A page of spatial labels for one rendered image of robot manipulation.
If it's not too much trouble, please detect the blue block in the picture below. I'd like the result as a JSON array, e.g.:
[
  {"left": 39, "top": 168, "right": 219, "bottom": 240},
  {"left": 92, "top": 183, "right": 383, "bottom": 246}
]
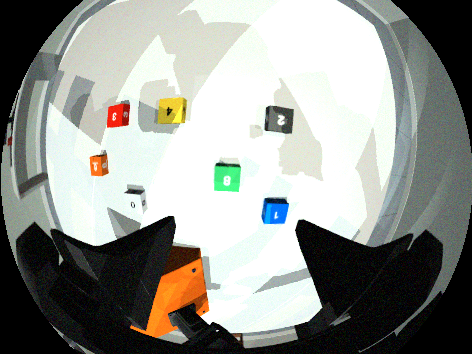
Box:
[{"left": 261, "top": 197, "right": 289, "bottom": 224}]

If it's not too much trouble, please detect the green block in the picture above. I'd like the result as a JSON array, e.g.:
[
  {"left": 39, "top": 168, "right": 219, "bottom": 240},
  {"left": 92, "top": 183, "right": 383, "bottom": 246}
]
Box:
[{"left": 213, "top": 162, "right": 241, "bottom": 193}]

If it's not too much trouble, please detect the yellow block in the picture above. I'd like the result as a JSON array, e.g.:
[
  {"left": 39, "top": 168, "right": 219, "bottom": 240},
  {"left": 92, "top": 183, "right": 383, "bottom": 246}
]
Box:
[{"left": 157, "top": 97, "right": 187, "bottom": 125}]

